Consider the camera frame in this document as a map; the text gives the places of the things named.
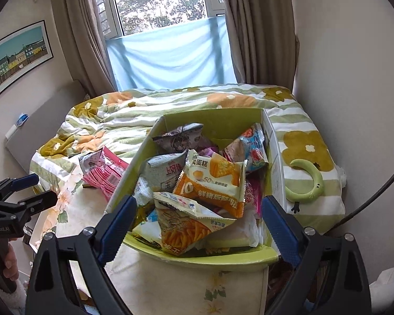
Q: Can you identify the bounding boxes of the pink striped snack packet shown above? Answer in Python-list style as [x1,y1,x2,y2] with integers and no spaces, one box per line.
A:
[78,146,131,201]

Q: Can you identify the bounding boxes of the white wrapped pastry packet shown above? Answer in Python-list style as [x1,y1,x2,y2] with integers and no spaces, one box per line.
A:
[202,209,261,247]

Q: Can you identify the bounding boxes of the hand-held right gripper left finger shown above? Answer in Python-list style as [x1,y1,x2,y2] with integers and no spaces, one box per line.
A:
[25,195,138,315]

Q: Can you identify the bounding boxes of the striped fries snack bag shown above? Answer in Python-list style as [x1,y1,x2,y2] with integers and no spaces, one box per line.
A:
[152,192,237,257]

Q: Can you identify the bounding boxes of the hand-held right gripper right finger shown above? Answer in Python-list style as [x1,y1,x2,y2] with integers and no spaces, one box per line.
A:
[261,195,371,315]

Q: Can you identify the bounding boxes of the white cloth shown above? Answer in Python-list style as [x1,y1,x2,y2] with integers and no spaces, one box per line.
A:
[369,262,394,315]

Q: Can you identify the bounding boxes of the black cable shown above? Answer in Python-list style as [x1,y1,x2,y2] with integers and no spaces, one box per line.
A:
[325,157,394,234]

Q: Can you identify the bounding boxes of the white framed window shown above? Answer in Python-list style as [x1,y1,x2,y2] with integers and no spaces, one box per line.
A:
[97,0,228,39]

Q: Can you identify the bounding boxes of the grey bed headboard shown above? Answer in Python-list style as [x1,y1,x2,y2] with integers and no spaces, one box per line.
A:
[5,80,96,175]

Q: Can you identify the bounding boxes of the light blue window cloth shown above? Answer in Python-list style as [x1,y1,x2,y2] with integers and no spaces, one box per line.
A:
[105,15,236,91]

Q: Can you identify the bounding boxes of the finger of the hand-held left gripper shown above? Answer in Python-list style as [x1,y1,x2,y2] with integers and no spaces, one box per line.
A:
[0,173,40,203]
[18,189,58,217]

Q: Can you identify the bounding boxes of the white blue snack packet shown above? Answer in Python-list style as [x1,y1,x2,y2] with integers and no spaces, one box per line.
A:
[131,208,163,250]

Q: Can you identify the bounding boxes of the grey green snack bag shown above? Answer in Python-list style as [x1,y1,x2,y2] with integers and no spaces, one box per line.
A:
[146,152,188,191]

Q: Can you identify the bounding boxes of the person's left hand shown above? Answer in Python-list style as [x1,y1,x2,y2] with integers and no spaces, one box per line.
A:
[0,241,20,281]

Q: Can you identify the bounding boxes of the floral green striped blanket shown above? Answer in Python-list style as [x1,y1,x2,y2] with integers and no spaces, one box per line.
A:
[31,83,346,225]

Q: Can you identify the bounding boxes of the green crescent plush toy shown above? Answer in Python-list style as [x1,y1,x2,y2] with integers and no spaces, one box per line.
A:
[284,158,324,203]

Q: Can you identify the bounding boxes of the framed wall picture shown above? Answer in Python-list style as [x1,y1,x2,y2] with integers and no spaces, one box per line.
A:
[0,20,55,98]

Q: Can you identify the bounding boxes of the blue red snack packet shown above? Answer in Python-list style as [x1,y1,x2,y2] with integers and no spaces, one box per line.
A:
[223,123,270,173]

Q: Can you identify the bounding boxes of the purple grey snack bag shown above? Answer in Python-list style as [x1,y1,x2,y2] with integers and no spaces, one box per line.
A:
[152,123,205,154]

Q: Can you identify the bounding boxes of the green cardboard box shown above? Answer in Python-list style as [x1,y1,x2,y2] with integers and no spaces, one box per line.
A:
[104,106,287,274]

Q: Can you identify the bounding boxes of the orange white snack bag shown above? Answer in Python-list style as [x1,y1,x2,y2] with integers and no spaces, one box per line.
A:
[173,149,247,219]

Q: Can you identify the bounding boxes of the person's left forearm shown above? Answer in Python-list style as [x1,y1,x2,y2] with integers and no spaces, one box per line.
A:
[0,282,28,315]

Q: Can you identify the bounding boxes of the beige curtain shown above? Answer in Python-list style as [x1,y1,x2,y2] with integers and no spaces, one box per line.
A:
[60,0,119,98]
[218,0,300,88]

